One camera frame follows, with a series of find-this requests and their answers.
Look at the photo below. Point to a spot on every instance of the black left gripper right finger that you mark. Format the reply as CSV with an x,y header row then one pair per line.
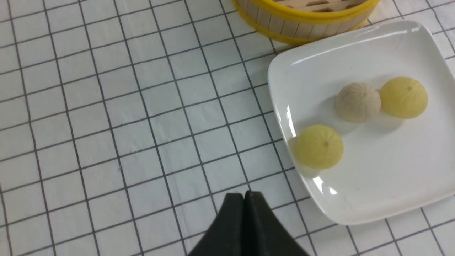
x,y
264,235

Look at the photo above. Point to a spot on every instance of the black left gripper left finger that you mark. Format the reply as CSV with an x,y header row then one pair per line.
x,y
223,237

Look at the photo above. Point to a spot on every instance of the yellow steamed bun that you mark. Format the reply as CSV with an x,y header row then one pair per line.
x,y
403,97
319,147

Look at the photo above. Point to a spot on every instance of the white steamed bun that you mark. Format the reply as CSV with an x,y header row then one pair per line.
x,y
358,103

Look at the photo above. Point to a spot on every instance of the white square ceramic plate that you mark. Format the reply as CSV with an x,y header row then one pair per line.
x,y
389,165

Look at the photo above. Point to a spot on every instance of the black white grid tablecloth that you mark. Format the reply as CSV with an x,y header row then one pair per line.
x,y
125,122

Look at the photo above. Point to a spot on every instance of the yellow rimmed bamboo steamer basket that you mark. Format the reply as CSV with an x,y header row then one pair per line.
x,y
298,22

